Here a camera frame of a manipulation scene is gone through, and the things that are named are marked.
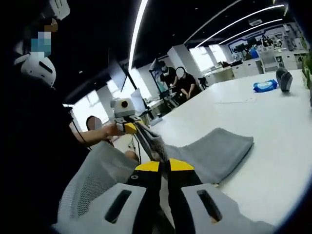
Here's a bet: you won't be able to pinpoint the grey towel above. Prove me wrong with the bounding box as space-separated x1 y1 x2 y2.
135 121 255 230

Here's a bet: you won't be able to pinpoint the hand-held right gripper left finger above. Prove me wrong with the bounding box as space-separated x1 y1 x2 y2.
53 160 163 234

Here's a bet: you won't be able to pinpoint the blue wipes packet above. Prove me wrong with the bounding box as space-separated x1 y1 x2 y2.
252 78 279 93

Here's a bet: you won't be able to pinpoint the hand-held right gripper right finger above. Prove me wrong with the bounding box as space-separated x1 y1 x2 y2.
167 157 279 234

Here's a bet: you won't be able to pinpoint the black cable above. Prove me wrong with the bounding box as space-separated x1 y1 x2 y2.
62 103 93 150

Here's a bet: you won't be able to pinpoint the grey curved cushion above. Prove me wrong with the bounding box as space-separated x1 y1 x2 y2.
275 66 289 84
280 71 294 93

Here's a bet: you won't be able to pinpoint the white table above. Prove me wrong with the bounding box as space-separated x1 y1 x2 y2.
109 69 312 228

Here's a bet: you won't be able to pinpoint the grey mesh office chair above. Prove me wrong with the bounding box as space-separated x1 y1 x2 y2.
58 140 140 220

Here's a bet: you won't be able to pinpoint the white worn device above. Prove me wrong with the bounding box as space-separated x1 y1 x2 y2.
14 54 57 88

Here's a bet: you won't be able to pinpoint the person's left hand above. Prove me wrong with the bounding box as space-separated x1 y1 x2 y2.
104 122 125 137

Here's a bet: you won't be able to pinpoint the person's black shirt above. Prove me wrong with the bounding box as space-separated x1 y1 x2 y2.
0 72 91 229

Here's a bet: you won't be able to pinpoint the ceiling light strips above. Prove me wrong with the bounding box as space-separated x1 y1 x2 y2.
128 0 289 71

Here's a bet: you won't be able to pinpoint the potted green plant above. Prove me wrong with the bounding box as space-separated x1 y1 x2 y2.
301 52 312 90

